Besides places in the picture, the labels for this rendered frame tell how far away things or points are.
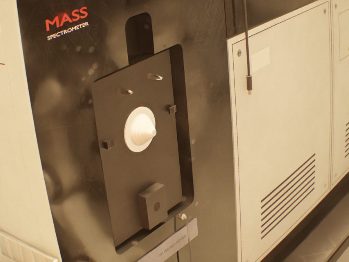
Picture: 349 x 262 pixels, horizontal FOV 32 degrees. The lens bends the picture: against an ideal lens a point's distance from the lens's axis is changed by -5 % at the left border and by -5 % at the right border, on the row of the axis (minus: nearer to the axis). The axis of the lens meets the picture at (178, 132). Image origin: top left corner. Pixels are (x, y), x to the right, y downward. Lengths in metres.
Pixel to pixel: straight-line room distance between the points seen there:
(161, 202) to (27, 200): 0.22
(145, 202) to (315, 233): 0.66
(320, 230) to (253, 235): 0.31
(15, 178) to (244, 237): 0.52
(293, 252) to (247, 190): 0.32
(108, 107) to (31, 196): 0.15
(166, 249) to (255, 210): 0.27
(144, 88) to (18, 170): 0.21
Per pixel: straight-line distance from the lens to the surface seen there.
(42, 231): 0.81
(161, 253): 0.97
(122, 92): 0.82
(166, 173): 0.95
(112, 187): 0.86
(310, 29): 1.26
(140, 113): 0.87
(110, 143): 0.82
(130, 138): 0.86
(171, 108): 0.91
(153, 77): 0.86
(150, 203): 0.91
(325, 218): 1.53
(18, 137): 0.75
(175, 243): 0.99
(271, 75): 1.14
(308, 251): 1.41
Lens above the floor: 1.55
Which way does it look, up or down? 24 degrees down
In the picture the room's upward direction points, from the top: 5 degrees counter-clockwise
